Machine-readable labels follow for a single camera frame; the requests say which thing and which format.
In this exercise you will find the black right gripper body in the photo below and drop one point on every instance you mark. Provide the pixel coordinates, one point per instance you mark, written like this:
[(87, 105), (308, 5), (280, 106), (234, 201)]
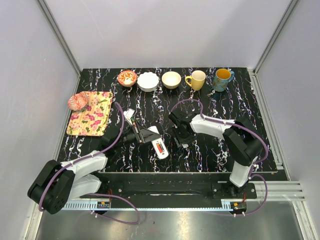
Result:
[(180, 137)]

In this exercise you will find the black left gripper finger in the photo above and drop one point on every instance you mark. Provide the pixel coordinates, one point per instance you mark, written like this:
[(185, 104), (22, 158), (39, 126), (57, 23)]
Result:
[(144, 132), (149, 137)]

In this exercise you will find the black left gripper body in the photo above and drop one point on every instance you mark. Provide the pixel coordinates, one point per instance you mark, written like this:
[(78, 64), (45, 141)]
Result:
[(135, 130)]

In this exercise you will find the red orange battery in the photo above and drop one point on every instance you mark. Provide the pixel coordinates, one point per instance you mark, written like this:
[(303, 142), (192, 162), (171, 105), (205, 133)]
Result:
[(160, 147)]

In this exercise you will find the white remote control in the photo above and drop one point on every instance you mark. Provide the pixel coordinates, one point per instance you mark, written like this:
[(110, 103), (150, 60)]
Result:
[(160, 156)]

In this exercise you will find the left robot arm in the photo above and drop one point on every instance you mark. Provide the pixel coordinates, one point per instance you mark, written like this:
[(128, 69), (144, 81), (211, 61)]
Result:
[(59, 182)]

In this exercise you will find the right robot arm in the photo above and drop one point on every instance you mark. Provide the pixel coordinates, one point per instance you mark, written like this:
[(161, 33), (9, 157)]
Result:
[(242, 140)]

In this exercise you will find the floral rectangular tray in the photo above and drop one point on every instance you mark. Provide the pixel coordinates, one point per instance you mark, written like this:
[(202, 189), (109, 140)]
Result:
[(92, 120)]

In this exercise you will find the white scalloped bowl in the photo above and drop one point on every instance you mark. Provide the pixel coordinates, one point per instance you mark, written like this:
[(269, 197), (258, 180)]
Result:
[(148, 81)]

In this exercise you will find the red patterned small bowl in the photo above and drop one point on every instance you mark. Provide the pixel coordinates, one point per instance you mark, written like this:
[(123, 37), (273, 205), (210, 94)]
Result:
[(127, 78)]

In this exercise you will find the cream round bowl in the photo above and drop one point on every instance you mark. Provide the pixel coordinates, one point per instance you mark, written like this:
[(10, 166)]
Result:
[(171, 79)]

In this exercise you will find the yellow mug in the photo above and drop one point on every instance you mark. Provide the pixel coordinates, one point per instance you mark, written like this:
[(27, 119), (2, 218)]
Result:
[(196, 80)]

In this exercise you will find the pink patterned bowl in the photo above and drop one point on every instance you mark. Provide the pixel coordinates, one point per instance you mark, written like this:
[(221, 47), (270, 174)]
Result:
[(78, 101)]

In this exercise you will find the blue butterfly mug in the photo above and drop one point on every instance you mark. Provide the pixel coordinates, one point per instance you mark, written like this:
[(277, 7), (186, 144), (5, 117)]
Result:
[(221, 79)]

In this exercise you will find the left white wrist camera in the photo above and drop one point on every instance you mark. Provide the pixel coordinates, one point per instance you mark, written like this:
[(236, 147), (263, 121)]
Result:
[(128, 115)]

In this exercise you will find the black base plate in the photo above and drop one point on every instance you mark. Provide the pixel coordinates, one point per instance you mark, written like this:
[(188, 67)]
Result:
[(174, 190)]

